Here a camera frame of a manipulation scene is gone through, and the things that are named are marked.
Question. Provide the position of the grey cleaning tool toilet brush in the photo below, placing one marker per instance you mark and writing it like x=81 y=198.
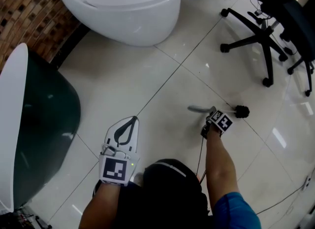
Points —
x=242 y=111

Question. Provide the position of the white toilet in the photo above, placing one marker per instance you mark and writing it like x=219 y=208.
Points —
x=128 y=11

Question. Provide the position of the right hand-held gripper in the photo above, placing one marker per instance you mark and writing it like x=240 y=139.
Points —
x=222 y=122

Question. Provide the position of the black office chair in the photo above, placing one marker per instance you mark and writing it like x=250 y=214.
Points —
x=267 y=43

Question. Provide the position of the person's right forearm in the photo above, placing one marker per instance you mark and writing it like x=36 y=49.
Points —
x=220 y=164

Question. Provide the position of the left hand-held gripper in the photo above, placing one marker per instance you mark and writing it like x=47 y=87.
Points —
x=114 y=170

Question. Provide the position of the person's left forearm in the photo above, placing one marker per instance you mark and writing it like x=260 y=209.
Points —
x=103 y=203

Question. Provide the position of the dark teal office chair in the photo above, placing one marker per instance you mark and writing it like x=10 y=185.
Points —
x=302 y=31

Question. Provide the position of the person's blue shirt sleeve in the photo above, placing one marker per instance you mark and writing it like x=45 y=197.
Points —
x=236 y=213

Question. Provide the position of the person's white shoe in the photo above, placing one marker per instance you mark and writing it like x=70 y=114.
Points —
x=139 y=179

